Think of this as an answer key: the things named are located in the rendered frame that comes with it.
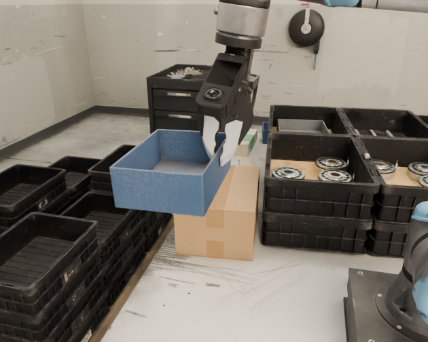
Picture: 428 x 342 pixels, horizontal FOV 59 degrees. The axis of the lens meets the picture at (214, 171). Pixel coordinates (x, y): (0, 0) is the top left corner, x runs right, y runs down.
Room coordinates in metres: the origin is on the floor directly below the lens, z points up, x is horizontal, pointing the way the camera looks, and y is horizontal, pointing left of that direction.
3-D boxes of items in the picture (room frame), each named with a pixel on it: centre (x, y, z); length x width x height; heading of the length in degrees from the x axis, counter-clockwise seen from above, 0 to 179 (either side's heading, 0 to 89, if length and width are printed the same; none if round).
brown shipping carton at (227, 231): (1.03, -0.02, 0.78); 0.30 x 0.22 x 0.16; 171
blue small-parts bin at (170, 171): (0.62, 0.06, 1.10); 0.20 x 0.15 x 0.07; 166
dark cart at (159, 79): (2.78, 0.16, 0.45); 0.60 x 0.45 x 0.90; 166
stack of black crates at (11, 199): (1.58, 0.92, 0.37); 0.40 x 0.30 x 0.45; 166
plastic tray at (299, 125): (1.50, -0.37, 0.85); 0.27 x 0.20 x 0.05; 174
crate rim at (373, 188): (1.10, -0.31, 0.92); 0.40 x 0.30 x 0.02; 171
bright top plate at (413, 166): (1.15, -0.69, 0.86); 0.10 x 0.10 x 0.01
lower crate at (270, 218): (1.10, -0.31, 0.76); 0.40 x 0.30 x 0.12; 171
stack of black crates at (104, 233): (1.49, 0.54, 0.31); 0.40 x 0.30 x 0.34; 166
